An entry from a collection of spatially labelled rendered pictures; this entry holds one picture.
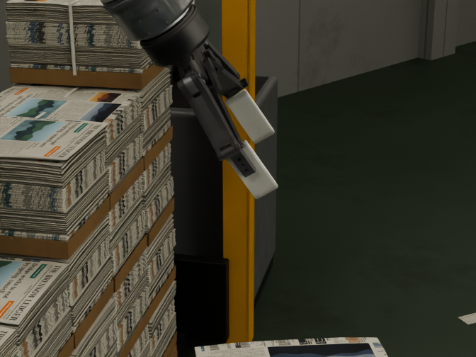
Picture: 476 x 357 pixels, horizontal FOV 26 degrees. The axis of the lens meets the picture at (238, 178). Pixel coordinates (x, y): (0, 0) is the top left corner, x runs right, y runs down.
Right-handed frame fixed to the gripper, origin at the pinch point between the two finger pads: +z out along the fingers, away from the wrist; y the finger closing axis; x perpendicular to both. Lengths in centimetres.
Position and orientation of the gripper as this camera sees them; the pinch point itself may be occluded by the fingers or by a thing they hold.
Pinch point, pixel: (261, 156)
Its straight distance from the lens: 123.0
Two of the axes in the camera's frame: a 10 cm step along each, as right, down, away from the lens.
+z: 5.4, 7.4, 4.2
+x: 8.4, -4.6, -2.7
